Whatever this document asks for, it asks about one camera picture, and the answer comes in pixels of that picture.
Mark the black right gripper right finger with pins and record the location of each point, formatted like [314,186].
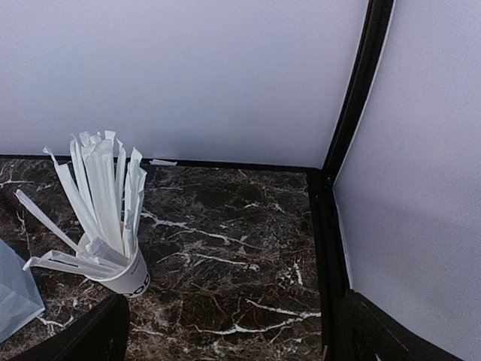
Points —
[369,333]

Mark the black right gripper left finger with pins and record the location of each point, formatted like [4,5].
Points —
[100,334]

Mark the white paper takeout bag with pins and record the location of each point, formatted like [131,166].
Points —
[20,299]

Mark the white paper straw holder cup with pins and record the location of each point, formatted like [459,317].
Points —
[130,278]

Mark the white wrapped straws bundle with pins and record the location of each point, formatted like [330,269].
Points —
[105,187]

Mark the loose wrapped straw by wall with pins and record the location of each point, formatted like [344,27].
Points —
[160,162]

